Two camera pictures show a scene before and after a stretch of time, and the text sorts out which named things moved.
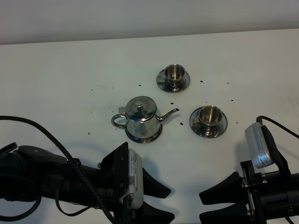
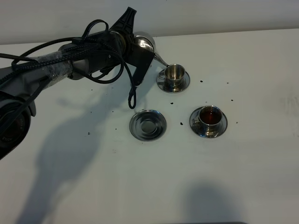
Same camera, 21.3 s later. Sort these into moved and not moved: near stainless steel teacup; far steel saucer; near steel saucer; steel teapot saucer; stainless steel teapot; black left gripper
Moved: stainless steel teapot; black left gripper; steel teapot saucer
Not moved: far steel saucer; near steel saucer; near stainless steel teacup
